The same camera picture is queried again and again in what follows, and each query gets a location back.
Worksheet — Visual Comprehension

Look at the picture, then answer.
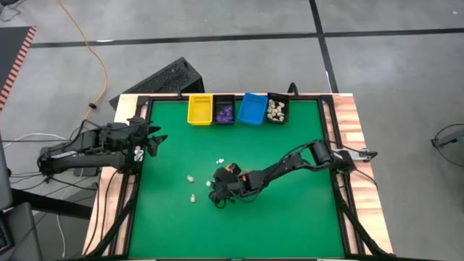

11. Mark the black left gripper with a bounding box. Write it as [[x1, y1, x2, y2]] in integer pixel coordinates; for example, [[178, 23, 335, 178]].
[[125, 117, 168, 157]]

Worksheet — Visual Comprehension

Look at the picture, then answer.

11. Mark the yellow plastic basket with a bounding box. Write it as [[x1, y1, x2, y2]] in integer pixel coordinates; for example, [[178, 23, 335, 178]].
[[187, 94, 215, 126]]

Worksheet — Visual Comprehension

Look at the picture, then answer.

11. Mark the blue plastic basket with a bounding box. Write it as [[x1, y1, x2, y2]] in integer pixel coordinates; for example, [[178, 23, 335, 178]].
[[237, 92, 269, 126]]

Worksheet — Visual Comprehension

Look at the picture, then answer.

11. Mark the black plastic basket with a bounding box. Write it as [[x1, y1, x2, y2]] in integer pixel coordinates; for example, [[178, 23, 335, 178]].
[[265, 92, 290, 125], [212, 94, 237, 125]]

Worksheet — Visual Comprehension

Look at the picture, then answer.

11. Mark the green table mat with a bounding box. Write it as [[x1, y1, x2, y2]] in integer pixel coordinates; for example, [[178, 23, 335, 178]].
[[128, 99, 346, 259]]

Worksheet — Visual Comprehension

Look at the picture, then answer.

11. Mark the black floor beam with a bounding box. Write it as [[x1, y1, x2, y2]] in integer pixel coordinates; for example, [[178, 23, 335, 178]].
[[10, 188, 94, 220]]

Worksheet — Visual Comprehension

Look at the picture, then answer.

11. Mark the wooden table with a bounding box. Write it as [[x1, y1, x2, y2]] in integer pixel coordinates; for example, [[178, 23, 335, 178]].
[[82, 92, 394, 257]]

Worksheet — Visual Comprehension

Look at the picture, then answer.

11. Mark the grey cabinet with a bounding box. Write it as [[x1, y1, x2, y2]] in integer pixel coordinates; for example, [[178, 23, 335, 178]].
[[0, 133, 14, 212]]

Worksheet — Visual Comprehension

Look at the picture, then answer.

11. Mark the black orange-striped floor mat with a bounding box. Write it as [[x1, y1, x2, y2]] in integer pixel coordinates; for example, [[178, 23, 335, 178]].
[[0, 25, 38, 112]]

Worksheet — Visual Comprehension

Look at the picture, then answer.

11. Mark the grey stand foot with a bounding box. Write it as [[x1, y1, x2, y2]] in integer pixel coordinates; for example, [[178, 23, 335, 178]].
[[431, 126, 464, 148]]

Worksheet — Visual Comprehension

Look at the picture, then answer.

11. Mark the yellow cable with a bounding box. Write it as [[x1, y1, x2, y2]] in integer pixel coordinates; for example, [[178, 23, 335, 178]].
[[57, 0, 109, 141]]

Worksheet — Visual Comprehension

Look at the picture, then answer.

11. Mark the white floor cable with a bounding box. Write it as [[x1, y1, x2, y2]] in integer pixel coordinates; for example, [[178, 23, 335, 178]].
[[3, 132, 67, 149]]

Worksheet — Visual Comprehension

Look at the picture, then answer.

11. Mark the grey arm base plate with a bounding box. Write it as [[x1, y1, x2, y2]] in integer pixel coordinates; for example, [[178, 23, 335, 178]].
[[336, 147, 378, 162]]

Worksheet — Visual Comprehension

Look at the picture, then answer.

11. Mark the black floor cable loop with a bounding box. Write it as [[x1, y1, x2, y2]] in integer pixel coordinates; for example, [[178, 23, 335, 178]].
[[430, 123, 464, 186]]

